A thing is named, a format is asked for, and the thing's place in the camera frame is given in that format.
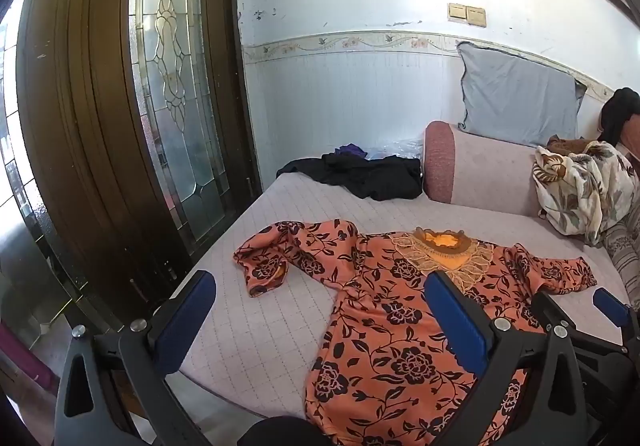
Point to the black garment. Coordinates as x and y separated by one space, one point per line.
370 176

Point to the clear plastic bag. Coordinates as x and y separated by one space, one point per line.
400 149

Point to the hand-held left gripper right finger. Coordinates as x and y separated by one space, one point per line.
457 326

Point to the cream floral blanket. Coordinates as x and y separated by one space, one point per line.
580 191

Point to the grey-blue pillow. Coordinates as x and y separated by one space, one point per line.
520 96

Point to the wooden door with leaded glass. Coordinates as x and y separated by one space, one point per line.
90 126

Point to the purple cloth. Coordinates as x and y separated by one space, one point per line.
350 150

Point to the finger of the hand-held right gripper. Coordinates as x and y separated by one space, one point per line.
610 303
547 308

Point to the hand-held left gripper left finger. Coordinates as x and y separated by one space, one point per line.
185 321

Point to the striped cushion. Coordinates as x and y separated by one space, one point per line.
627 256

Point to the black cloth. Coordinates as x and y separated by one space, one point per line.
620 114

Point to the magenta object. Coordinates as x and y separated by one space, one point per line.
25 356

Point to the orange floral blouse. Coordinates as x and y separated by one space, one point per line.
390 326

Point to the brown cloth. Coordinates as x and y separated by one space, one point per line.
567 145

